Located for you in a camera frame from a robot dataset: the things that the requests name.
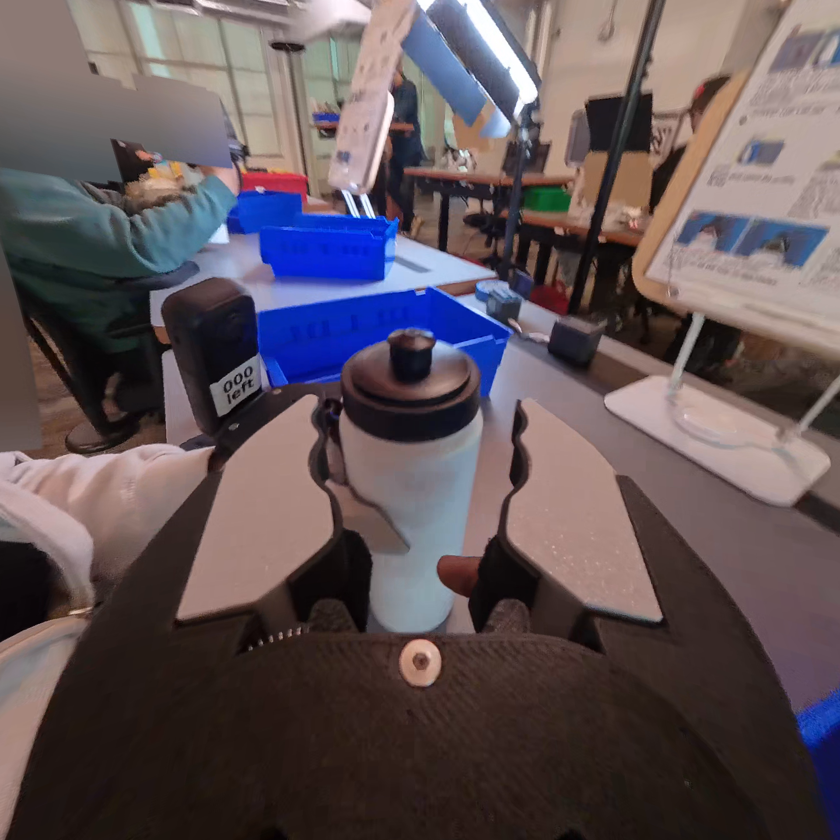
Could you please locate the white plastic bottle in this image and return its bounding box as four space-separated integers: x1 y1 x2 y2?
338 413 485 633

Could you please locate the black floor lamp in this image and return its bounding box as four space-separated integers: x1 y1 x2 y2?
269 41 311 199

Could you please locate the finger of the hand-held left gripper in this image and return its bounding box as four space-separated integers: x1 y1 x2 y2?
325 482 412 557

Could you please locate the black light stand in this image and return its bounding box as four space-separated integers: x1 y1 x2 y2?
494 108 547 284

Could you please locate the printed instruction board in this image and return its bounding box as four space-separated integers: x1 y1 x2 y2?
327 0 422 196
632 0 840 360

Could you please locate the red basket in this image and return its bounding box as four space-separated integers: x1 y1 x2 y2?
530 282 573 316

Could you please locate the studio light panel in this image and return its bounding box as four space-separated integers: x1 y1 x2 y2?
400 0 543 140

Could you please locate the black bottle lid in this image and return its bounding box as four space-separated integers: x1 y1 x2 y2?
339 328 484 442

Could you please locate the black tripod leg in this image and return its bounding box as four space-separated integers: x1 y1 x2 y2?
566 0 668 316

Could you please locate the wooden top desk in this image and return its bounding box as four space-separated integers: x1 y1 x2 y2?
402 166 580 255
517 209 648 311

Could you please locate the red plastic bin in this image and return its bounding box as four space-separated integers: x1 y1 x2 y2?
241 172 311 198

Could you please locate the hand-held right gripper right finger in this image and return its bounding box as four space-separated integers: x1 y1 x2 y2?
469 398 664 641

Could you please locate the blue plastic bin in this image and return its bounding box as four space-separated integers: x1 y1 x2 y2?
226 189 305 236
796 688 840 840
257 287 514 399
259 213 401 283

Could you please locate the person's left forearm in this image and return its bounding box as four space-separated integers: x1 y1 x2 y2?
0 444 215 592

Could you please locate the person's right hand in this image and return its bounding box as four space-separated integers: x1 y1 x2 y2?
436 554 483 597

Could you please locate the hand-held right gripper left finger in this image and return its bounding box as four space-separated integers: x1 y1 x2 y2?
176 394 375 647

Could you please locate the black monitor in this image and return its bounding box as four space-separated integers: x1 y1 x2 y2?
584 93 655 156
500 140 553 176

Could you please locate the grey tablet screen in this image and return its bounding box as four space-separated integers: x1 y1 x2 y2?
564 108 593 166

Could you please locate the dark grey case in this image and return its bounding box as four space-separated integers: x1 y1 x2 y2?
546 316 609 368

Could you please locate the grey charger case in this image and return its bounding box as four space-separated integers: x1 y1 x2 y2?
486 271 535 324

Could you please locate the person's black shirt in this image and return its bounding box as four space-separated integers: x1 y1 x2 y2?
0 541 56 641

